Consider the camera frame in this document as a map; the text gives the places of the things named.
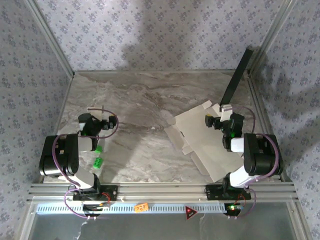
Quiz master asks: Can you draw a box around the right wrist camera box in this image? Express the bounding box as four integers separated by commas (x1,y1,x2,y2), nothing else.
219,104,235,123

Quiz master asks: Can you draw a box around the aluminium table edge rail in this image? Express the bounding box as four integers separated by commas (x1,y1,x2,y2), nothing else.
37,73,76,185
247,73,292,182

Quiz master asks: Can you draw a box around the aluminium frame post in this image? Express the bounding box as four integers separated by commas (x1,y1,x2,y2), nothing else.
247,0,299,76
24,0,76,77

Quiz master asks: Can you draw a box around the white and lilac paper box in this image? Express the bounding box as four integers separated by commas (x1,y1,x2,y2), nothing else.
163,99,245,183

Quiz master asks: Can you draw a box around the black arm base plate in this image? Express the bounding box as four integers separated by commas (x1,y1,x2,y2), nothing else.
205,184,252,201
72,184,119,202

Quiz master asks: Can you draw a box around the orange label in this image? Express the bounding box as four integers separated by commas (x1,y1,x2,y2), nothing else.
134,202,150,214

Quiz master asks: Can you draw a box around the grey metal panel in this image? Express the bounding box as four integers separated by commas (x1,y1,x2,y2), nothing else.
32,213,300,240

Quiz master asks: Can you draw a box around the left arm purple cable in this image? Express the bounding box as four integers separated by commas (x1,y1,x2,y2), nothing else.
51,106,120,221

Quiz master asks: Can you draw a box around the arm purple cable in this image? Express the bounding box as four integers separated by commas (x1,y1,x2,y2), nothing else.
51,106,120,221
226,105,280,221

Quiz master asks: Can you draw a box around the long green toy brick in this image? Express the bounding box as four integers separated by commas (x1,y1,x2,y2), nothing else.
92,156,104,170

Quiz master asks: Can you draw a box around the wide aluminium base rail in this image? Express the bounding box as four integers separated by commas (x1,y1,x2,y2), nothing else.
26,181,300,204

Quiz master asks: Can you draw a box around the long black bar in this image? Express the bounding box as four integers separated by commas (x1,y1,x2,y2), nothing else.
219,46,255,106

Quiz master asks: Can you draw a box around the red triangle sticker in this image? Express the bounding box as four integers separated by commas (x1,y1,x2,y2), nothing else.
184,205,198,222

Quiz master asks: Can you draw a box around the slotted cable duct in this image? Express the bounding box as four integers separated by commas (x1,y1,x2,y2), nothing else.
36,203,226,215

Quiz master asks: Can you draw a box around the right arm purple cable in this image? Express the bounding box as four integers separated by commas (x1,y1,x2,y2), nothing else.
226,105,280,221

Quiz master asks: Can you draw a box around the black controller board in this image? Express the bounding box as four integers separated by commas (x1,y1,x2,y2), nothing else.
223,202,245,218

